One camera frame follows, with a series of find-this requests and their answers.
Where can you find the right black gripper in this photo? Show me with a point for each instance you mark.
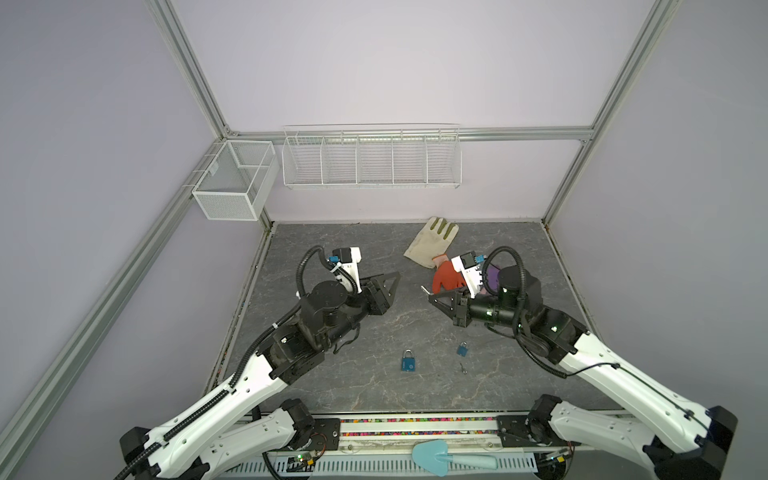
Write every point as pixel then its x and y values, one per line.
pixel 461 311

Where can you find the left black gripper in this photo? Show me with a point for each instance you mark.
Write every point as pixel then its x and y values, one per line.
pixel 376 295

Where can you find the large blue padlock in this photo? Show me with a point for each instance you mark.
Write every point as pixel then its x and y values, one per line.
pixel 408 361

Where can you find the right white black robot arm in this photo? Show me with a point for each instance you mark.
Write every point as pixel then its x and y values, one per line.
pixel 669 435

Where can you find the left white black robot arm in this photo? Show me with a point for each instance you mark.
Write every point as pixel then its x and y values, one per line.
pixel 252 378

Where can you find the red rubber glove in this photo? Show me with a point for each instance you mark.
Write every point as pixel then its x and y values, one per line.
pixel 445 277

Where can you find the small blue padlock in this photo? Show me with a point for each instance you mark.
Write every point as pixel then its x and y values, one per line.
pixel 462 348

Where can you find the purple pink toy trowel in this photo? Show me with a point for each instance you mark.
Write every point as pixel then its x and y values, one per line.
pixel 492 278

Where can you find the cream work glove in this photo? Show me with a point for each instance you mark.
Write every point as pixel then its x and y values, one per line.
pixel 432 240

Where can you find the colourful bead strip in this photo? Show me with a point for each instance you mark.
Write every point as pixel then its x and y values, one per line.
pixel 419 425

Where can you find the teal toy trowel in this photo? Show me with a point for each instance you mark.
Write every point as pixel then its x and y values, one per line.
pixel 433 456

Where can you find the white mesh box basket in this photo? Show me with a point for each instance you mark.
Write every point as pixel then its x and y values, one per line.
pixel 237 181

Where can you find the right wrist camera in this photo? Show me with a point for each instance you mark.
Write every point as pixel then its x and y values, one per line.
pixel 469 266

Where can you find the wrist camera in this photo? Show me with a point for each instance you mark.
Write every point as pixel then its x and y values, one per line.
pixel 469 266
pixel 344 266

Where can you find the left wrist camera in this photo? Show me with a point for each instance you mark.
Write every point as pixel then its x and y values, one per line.
pixel 344 266

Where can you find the white wire wall shelf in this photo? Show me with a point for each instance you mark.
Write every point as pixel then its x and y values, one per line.
pixel 356 156

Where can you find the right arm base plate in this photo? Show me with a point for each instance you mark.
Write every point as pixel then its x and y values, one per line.
pixel 517 430

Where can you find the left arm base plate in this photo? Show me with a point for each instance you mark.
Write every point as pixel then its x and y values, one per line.
pixel 319 434

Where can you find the white slotted cable duct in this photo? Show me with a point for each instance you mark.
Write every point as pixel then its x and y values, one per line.
pixel 337 466

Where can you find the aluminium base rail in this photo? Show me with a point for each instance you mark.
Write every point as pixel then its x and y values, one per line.
pixel 412 446

